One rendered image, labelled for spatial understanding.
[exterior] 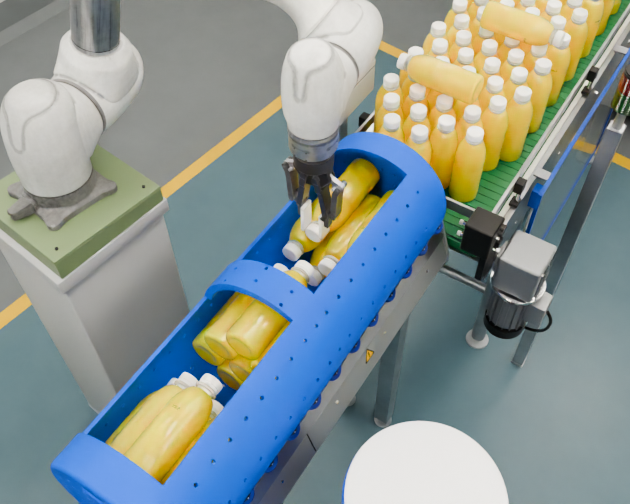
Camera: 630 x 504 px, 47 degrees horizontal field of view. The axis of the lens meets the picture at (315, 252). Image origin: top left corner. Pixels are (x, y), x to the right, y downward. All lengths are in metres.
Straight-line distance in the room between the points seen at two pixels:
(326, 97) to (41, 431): 1.78
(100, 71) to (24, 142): 0.22
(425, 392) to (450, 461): 1.23
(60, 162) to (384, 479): 0.90
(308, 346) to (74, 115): 0.70
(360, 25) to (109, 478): 0.83
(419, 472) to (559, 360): 1.47
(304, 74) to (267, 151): 2.10
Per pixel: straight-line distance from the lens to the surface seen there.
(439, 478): 1.33
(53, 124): 1.56
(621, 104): 1.78
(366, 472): 1.32
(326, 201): 1.40
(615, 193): 3.30
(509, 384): 2.63
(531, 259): 1.84
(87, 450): 1.19
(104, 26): 1.60
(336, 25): 1.29
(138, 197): 1.70
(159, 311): 2.01
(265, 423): 1.22
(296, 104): 1.20
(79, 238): 1.65
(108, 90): 1.67
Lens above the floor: 2.27
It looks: 52 degrees down
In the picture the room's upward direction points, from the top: 1 degrees counter-clockwise
